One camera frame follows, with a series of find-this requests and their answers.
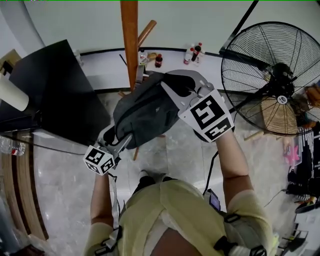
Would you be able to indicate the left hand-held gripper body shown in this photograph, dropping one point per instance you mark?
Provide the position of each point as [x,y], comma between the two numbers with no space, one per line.
[100,160]

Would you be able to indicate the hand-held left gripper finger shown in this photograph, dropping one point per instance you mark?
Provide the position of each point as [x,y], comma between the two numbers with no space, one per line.
[124,143]

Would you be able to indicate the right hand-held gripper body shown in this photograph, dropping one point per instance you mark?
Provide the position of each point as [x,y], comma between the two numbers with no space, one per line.
[207,112]

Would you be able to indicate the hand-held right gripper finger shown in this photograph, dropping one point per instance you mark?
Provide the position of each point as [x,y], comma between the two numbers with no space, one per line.
[140,75]

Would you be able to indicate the wooden coat rack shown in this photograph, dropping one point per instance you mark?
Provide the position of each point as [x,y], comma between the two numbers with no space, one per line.
[129,45]

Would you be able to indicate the dark grey backpack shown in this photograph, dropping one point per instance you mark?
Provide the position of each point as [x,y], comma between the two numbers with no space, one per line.
[147,110]

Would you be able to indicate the person's right forearm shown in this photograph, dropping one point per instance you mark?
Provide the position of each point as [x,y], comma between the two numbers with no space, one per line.
[232,162]

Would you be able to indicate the person's left forearm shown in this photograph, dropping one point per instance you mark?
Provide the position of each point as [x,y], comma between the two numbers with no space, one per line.
[101,197]

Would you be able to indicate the green label bottle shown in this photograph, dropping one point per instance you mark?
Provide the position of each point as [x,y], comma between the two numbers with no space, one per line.
[142,58]

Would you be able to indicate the small dark cola bottle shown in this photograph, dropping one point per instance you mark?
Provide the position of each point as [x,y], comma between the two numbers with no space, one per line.
[158,61]

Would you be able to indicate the person's legs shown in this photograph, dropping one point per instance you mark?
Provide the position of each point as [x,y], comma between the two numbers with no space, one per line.
[152,181]

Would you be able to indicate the white pink bottle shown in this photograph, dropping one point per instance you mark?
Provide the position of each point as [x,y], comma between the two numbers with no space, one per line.
[188,57]

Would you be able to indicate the tall dark cola bottle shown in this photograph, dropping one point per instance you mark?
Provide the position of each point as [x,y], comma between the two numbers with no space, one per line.
[196,53]

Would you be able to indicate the small clear bottle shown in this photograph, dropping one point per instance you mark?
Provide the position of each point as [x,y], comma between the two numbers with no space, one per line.
[78,57]

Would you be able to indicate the woven straw basket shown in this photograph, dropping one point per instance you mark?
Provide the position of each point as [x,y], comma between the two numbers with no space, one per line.
[280,117]

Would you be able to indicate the large black floor fan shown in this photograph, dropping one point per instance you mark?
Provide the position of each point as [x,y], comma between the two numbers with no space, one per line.
[272,75]

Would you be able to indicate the black flat panel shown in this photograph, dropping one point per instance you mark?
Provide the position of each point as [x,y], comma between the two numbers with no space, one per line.
[62,95]

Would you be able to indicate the curved wooden table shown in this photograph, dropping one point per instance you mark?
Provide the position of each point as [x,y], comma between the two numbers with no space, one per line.
[22,190]

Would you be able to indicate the black waist device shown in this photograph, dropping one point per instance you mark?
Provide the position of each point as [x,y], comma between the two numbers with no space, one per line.
[214,200]

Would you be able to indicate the clear plastic water bottle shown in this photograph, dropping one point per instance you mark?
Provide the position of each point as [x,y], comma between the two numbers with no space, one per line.
[12,147]

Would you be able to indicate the black diagonal bar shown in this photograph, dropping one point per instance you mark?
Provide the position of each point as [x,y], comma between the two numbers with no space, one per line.
[240,26]

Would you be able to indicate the pink plastic item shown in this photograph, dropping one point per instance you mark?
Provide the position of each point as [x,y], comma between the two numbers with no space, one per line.
[292,155]

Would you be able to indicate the person's yellow shirt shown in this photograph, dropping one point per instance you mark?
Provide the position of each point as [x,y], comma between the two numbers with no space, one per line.
[180,220]

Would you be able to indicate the black white striped bag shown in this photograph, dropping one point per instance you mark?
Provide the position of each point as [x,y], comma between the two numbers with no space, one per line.
[308,150]

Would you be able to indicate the white paper roll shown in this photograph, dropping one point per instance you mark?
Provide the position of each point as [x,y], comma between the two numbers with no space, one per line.
[11,93]

